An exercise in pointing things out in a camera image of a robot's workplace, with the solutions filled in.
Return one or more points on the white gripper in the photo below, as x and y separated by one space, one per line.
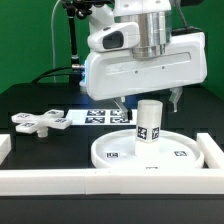
117 74

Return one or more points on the white marker sheet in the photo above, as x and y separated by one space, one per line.
99 117

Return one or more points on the white round table top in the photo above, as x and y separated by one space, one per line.
121 149

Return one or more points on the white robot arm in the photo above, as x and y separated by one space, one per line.
133 50

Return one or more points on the white U-shaped fence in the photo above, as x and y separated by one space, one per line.
111 181

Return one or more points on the white cross-shaped table base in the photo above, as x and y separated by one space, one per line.
30 123

